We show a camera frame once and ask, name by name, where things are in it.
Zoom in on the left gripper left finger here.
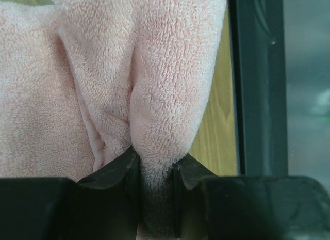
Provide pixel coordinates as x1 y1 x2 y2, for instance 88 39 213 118
1 148 141 239

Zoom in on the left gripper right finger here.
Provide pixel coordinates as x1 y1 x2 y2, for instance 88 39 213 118
173 155 329 240

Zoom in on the pink towel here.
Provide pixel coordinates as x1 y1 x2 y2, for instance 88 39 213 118
1 0 226 239

